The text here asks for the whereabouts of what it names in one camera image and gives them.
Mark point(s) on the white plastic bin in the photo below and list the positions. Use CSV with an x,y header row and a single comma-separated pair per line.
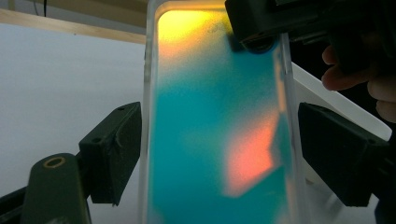
x,y
336,102

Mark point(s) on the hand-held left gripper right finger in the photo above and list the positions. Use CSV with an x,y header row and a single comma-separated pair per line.
x,y
336,149

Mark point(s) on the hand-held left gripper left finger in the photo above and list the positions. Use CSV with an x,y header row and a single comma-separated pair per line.
x,y
112,149

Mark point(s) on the iridescent phone case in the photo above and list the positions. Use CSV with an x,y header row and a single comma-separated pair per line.
x,y
202,124

